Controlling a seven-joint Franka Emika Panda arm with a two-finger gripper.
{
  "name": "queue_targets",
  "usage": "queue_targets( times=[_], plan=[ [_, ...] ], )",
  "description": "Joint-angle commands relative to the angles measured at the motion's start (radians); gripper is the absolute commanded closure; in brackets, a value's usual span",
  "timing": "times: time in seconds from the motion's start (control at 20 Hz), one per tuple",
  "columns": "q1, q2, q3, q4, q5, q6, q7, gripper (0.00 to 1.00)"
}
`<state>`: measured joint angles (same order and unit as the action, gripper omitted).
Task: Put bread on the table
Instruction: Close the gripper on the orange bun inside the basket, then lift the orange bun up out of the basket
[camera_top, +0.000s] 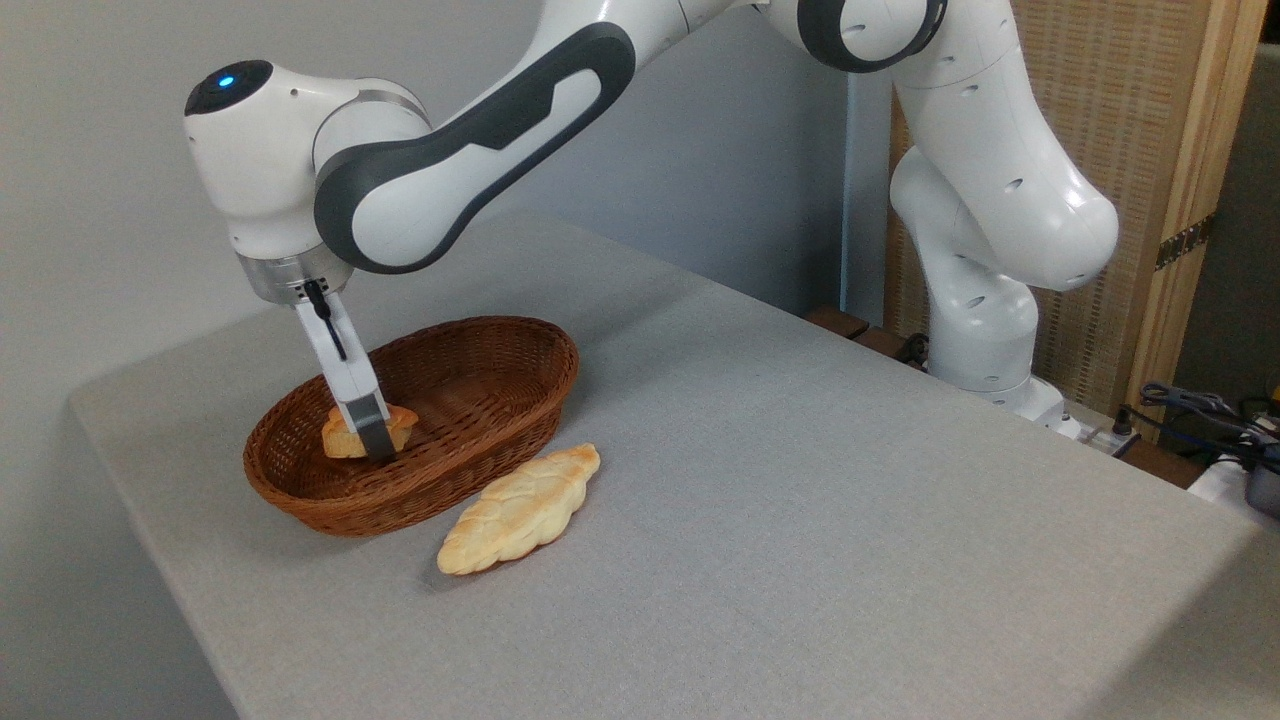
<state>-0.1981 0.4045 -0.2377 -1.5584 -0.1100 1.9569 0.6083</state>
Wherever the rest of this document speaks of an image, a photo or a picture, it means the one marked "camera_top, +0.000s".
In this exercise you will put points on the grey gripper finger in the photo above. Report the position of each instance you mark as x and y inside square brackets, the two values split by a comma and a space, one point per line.
[377, 435]

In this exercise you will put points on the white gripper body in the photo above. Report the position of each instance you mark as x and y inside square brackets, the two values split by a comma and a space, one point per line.
[345, 370]

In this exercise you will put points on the round orange bread roll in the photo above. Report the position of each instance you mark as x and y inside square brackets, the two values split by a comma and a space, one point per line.
[338, 441]

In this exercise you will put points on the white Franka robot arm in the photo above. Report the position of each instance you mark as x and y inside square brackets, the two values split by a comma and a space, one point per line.
[480, 170]

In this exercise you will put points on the long pale braided bread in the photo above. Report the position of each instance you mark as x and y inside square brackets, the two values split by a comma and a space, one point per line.
[520, 510]

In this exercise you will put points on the brown wicker basket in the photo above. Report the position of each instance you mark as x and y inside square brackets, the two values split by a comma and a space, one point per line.
[480, 400]

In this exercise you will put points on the wooden rattan folding screen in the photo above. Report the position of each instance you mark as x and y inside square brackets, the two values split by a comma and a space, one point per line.
[1130, 100]

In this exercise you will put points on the grey box device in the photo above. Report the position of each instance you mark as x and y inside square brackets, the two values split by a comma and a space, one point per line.
[1265, 485]

